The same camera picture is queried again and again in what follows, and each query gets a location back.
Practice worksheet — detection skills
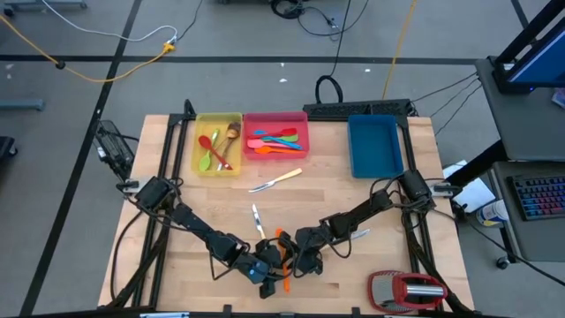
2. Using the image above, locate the thin black floor cable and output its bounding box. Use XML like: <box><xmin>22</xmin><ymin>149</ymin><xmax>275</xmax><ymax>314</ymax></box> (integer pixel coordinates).
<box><xmin>176</xmin><ymin>0</ymin><xmax>205</xmax><ymax>42</ymax></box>

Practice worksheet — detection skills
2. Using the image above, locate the yellow extension cord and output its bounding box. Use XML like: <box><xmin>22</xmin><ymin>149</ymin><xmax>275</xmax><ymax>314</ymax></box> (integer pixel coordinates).
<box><xmin>0</xmin><ymin>12</ymin><xmax>177</xmax><ymax>84</ymax></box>

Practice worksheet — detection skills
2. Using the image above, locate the pink silicone spatula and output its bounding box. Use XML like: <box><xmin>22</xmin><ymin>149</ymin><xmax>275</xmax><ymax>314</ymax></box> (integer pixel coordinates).
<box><xmin>245</xmin><ymin>138</ymin><xmax>290</xmax><ymax>150</ymax></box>

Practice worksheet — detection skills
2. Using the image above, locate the small grey desk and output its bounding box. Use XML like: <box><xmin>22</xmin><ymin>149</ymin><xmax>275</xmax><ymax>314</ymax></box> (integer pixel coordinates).
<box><xmin>492</xmin><ymin>161</ymin><xmax>565</xmax><ymax>262</ymax></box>

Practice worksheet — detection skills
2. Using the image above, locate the blue screen monitor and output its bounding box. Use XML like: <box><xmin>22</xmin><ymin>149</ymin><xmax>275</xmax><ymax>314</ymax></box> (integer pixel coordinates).
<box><xmin>506</xmin><ymin>26</ymin><xmax>565</xmax><ymax>87</ymax></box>

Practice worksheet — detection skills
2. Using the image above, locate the grey furniture base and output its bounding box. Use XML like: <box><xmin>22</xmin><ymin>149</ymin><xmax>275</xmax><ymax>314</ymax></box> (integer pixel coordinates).
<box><xmin>2</xmin><ymin>0</ymin><xmax>88</xmax><ymax>11</ymax></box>

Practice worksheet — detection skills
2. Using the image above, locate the black cable bundle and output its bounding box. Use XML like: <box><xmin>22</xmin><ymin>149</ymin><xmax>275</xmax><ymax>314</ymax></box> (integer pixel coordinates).
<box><xmin>269</xmin><ymin>0</ymin><xmax>341</xmax><ymax>41</ymax></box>

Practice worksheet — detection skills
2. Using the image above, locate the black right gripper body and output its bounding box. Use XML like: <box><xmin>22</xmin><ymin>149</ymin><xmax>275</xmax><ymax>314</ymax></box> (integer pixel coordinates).
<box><xmin>293</xmin><ymin>224</ymin><xmax>336</xmax><ymax>277</ymax></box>

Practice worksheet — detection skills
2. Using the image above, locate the orange rounded silicone spatula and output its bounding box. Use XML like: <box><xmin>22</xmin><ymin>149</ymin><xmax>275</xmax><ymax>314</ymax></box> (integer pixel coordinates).
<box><xmin>274</xmin><ymin>227</ymin><xmax>291</xmax><ymax>294</ymax></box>

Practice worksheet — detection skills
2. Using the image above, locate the black perforated bar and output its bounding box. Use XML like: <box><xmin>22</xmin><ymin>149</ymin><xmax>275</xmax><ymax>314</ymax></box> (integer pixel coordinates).
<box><xmin>302</xmin><ymin>98</ymin><xmax>414</xmax><ymax>119</ymax></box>

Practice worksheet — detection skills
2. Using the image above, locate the pink translucent plastic bin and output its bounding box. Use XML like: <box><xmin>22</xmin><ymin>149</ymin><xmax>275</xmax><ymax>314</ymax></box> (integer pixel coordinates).
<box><xmin>242</xmin><ymin>110</ymin><xmax>310</xmax><ymax>160</ymax></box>

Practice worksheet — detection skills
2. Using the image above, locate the white paper sheet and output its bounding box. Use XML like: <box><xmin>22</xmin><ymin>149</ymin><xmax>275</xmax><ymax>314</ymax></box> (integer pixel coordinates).
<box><xmin>442</xmin><ymin>159</ymin><xmax>496</xmax><ymax>214</ymax></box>

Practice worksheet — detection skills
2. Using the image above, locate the red plastic spoon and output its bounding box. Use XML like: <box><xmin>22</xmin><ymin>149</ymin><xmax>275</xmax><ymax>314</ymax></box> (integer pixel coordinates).
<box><xmin>197</xmin><ymin>134</ymin><xmax>234</xmax><ymax>171</ymax></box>

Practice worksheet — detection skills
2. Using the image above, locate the red and steel box grater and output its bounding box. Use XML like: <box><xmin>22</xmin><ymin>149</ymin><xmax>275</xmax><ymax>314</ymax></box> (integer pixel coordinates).
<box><xmin>365</xmin><ymin>270</ymin><xmax>448</xmax><ymax>315</ymax></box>

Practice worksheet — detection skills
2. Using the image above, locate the blue plastic bin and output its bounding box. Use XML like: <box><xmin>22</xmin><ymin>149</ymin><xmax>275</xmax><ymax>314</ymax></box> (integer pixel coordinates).
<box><xmin>347</xmin><ymin>114</ymin><xmax>405</xmax><ymax>179</ymax></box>

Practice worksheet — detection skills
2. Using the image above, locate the backlit rainbow keyboard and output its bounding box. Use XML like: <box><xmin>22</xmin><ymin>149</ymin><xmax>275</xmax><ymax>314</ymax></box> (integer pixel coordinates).
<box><xmin>507</xmin><ymin>174</ymin><xmax>565</xmax><ymax>222</ymax></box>

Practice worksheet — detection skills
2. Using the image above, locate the green plastic spoon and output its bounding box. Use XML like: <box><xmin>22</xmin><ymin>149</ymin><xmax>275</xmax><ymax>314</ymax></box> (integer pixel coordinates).
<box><xmin>198</xmin><ymin>128</ymin><xmax>221</xmax><ymax>173</ymax></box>

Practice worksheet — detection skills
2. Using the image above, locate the yellow hanging cable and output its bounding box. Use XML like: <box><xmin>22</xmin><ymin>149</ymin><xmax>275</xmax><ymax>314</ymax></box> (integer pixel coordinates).
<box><xmin>381</xmin><ymin>0</ymin><xmax>418</xmax><ymax>101</ymax></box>

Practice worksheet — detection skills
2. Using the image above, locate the black hanging cable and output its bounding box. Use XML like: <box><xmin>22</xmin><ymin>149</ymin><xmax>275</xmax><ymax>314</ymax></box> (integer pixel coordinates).
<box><xmin>313</xmin><ymin>0</ymin><xmax>354</xmax><ymax>106</ymax></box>

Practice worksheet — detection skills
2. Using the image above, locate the white labelled bottle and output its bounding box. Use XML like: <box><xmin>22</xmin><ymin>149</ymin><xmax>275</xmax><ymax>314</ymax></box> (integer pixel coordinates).
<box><xmin>475</xmin><ymin>199</ymin><xmax>509</xmax><ymax>227</ymax></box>

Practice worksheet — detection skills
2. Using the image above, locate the black desk leg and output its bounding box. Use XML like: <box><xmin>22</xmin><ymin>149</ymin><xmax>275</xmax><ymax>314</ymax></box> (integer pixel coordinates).
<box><xmin>445</xmin><ymin>140</ymin><xmax>509</xmax><ymax>186</ymax></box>

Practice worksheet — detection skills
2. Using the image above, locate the grey furniture leg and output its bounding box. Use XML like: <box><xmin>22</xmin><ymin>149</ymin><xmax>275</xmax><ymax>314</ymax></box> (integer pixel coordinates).
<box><xmin>0</xmin><ymin>97</ymin><xmax>46</xmax><ymax>112</ymax></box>

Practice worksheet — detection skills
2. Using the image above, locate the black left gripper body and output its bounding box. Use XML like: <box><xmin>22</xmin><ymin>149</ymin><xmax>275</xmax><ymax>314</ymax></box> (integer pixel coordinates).
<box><xmin>240</xmin><ymin>240</ymin><xmax>283</xmax><ymax>299</ymax></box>

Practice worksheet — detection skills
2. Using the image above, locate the red silicone spatula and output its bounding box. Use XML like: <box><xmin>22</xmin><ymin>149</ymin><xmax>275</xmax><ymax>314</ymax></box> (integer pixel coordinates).
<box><xmin>247</xmin><ymin>126</ymin><xmax>299</xmax><ymax>140</ymax></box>

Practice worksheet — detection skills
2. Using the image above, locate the black metal rig frame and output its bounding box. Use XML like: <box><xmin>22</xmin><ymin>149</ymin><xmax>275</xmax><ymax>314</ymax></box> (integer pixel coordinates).
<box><xmin>99</xmin><ymin>99</ymin><xmax>476</xmax><ymax>318</ymax></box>

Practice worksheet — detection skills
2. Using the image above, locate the black chair caster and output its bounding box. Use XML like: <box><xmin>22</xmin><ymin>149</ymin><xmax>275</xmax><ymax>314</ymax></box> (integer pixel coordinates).
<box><xmin>0</xmin><ymin>135</ymin><xmax>19</xmax><ymax>160</ymax></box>

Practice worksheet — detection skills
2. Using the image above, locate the yellow translucent plastic bin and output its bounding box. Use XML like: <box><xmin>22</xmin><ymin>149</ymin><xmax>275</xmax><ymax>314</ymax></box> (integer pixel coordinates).
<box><xmin>190</xmin><ymin>111</ymin><xmax>244</xmax><ymax>178</ymax></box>

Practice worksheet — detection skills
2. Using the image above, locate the large grey desk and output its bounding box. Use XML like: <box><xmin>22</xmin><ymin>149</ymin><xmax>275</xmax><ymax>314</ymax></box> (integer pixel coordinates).
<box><xmin>475</xmin><ymin>57</ymin><xmax>565</xmax><ymax>161</ymax></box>

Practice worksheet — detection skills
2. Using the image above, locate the black mesh box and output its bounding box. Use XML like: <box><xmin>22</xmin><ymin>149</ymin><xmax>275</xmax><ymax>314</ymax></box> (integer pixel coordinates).
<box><xmin>93</xmin><ymin>119</ymin><xmax>136</xmax><ymax>180</ymax></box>

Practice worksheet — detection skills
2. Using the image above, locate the white floor cable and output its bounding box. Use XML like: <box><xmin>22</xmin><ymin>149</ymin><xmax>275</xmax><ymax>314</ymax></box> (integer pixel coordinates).
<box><xmin>39</xmin><ymin>0</ymin><xmax>178</xmax><ymax>43</ymax></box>

